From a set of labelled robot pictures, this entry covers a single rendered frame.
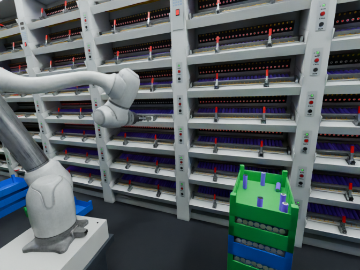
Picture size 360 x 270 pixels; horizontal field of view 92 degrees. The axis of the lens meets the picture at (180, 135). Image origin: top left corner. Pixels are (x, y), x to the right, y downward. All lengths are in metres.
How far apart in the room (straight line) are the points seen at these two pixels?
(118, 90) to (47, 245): 0.69
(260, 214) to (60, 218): 0.76
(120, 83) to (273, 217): 0.75
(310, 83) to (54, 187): 1.24
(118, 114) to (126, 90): 0.12
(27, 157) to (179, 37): 1.00
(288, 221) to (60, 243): 0.85
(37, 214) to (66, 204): 0.09
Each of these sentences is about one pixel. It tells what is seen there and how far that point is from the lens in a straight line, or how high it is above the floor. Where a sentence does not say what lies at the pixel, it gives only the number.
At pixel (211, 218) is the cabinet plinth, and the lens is 1.41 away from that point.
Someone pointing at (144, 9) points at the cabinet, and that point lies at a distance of 1.60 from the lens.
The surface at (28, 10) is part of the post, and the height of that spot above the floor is 1.64.
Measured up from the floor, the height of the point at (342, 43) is 1.11.
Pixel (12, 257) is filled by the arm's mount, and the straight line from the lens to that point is 1.05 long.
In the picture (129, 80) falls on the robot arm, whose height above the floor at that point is 0.97.
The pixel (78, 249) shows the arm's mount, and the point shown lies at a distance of 0.93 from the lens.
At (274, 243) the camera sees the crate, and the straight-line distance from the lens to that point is 0.74.
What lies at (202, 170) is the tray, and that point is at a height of 0.38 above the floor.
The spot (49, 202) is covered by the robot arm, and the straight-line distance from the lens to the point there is 0.88.
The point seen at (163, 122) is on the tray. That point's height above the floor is 0.72.
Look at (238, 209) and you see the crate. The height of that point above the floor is 0.51.
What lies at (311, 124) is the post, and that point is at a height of 0.74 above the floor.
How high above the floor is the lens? 0.89
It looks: 12 degrees down
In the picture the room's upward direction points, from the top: 1 degrees counter-clockwise
